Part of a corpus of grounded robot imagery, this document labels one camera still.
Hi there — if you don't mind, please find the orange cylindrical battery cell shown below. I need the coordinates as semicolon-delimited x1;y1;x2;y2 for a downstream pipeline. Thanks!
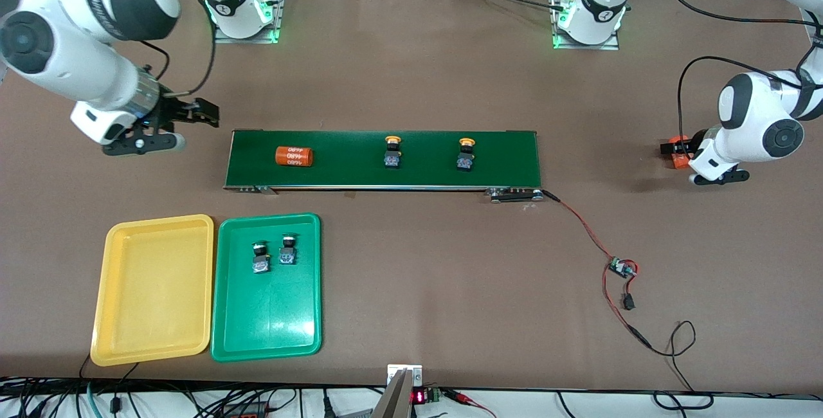
275;145;314;167
667;136;694;170

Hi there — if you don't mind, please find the yellow push button switch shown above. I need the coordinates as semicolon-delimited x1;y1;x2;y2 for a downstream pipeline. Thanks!
383;136;404;169
457;138;478;172

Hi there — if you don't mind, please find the green conveyor belt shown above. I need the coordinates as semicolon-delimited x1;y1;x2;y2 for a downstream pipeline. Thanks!
223;129;545;204

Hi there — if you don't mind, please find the yellow plastic tray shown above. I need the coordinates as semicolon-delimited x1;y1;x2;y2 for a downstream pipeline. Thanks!
90;214;215;367

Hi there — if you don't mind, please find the green plastic tray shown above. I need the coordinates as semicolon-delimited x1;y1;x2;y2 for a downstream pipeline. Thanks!
210;212;322;363

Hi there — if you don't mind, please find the red plug connector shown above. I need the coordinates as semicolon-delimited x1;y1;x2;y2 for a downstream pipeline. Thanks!
222;402;271;418

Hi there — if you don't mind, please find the red clip lead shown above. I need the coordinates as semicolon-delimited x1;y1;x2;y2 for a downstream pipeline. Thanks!
444;389;499;418

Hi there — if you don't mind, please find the grey metal bar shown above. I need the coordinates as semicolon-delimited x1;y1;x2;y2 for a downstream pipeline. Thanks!
372;370;413;418

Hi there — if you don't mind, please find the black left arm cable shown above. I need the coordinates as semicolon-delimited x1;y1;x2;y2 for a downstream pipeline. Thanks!
656;0;823;142

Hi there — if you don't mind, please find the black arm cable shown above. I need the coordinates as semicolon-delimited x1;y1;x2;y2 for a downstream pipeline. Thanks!
656;0;823;142
96;0;218;97

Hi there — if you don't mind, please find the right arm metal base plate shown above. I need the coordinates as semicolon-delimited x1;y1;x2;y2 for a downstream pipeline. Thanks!
212;0;287;44

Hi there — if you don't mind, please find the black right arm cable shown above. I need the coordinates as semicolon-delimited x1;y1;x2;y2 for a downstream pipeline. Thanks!
96;0;218;97

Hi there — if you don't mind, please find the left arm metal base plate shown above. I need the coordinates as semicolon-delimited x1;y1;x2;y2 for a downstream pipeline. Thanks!
552;0;621;51

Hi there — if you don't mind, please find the black looped cable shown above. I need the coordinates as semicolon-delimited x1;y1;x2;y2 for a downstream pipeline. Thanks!
649;320;716;410

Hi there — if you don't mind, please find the red and black wire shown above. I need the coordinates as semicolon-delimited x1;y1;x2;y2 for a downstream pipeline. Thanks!
542;190;653;349

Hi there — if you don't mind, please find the silver mounting bracket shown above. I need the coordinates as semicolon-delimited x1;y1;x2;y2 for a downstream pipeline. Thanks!
387;364;423;386

